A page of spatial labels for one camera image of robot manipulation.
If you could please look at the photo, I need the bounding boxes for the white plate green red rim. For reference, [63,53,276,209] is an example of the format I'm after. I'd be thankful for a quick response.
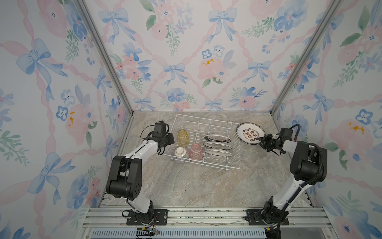
[204,134,232,143]

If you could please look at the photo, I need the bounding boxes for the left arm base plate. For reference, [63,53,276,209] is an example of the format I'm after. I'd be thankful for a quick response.
[122,209,169,226]

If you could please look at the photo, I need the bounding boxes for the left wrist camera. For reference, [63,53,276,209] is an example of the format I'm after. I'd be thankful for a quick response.
[152,120,169,138]

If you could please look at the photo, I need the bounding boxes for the aluminium mounting rail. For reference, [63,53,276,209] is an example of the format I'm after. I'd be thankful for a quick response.
[77,206,338,239]

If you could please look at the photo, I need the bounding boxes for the left aluminium corner post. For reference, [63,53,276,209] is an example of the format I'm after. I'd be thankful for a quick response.
[74,0,133,116]

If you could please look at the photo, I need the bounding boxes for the white plate red characters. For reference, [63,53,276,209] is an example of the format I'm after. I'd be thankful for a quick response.
[236,122,265,145]

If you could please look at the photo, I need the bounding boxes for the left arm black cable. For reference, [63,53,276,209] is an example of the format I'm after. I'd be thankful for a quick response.
[139,124,156,141]

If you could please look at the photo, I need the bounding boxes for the pink ribbed glass cup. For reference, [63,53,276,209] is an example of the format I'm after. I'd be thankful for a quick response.
[190,143,204,160]

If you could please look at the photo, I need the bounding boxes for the small white ceramic bowl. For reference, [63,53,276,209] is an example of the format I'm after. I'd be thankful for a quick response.
[174,147,187,158]

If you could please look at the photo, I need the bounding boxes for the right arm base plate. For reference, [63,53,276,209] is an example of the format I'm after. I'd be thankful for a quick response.
[245,209,282,226]

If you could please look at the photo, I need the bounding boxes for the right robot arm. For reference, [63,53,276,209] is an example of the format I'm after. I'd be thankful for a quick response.
[260,134,327,211]

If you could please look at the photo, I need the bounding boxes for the aluminium corner post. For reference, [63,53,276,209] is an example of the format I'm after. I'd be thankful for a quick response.
[74,0,133,116]
[270,0,343,116]

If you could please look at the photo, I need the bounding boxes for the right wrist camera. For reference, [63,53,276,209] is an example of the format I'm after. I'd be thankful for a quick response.
[278,127,293,141]

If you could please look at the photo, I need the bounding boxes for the white wire dish rack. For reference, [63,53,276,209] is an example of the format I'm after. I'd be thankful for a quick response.
[165,114,241,170]

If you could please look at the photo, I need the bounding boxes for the white front plate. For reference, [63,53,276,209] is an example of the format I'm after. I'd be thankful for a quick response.
[204,148,233,157]

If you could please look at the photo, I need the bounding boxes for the right aluminium corner post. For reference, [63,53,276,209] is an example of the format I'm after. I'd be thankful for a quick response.
[270,0,343,116]

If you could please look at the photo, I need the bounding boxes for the yellow ribbed glass cup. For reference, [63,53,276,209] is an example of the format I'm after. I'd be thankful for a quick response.
[177,129,189,147]

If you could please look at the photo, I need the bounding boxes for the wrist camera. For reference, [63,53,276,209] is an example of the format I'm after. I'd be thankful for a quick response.
[278,127,293,141]
[152,120,169,138]

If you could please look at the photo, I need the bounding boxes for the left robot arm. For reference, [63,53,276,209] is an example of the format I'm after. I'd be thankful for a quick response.
[106,133,175,214]

